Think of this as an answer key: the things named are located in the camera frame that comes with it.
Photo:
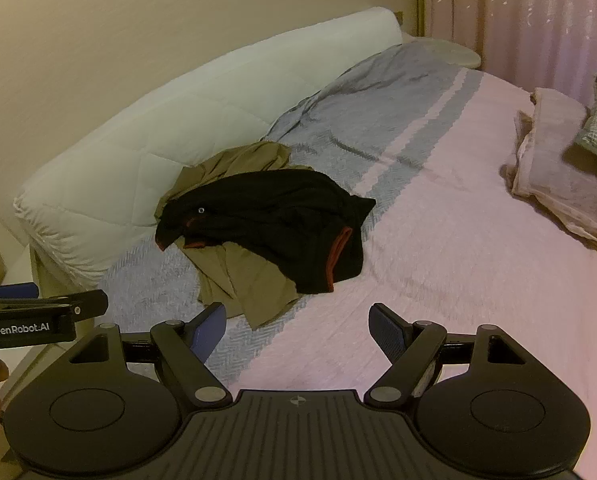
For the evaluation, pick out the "white nightstand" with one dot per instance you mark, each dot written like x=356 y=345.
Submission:
x=13 y=270

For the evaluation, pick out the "olive green garment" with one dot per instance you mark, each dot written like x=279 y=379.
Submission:
x=238 y=270

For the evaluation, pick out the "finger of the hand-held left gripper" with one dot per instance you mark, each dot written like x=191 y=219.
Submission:
x=16 y=291
x=86 y=302

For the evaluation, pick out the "black shirt with orange trim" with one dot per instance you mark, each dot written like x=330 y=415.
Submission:
x=278 y=220

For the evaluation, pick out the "folded pale pink blanket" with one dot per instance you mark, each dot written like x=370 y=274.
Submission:
x=553 y=170

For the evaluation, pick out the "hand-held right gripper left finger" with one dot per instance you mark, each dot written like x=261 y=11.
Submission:
x=211 y=332

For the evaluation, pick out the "white quilted bolster cushion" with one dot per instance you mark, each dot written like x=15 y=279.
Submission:
x=178 y=125

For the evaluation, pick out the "white pillow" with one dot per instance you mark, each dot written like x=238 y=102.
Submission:
x=443 y=52

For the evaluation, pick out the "pink curtain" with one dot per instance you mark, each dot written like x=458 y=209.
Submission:
x=518 y=15

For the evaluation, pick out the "pink and grey bedspread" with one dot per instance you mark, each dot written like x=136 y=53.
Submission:
x=453 y=260

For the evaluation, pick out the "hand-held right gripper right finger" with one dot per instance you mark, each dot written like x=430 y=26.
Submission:
x=386 y=330

